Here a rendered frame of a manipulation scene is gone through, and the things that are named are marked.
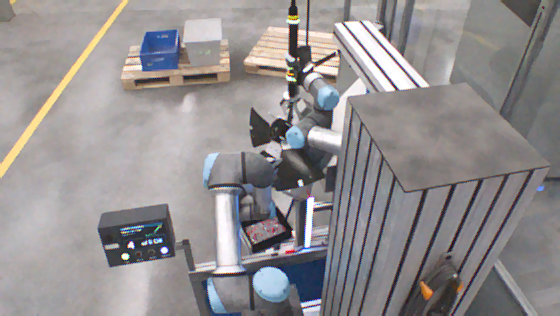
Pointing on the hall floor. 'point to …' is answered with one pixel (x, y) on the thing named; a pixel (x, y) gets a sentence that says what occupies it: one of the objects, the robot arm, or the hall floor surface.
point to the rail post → (200, 298)
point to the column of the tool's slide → (387, 17)
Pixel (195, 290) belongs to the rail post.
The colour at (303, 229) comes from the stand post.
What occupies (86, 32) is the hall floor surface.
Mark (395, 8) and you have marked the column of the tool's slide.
